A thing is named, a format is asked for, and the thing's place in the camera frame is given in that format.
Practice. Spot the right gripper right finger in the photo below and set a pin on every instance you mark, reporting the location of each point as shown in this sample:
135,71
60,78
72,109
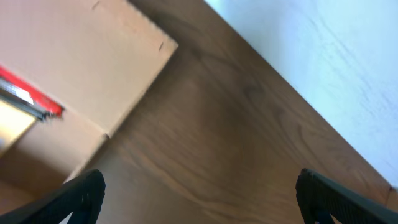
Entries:
322,200

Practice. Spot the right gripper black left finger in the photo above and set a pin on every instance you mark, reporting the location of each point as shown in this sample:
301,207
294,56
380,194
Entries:
79,199

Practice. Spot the yellow sticky note pad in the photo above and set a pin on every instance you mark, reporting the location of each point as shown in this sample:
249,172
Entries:
14,123

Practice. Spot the red black stapler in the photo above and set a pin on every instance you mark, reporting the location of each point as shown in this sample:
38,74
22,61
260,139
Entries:
25,97

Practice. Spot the open cardboard box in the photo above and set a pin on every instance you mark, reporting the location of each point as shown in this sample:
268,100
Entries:
96,59

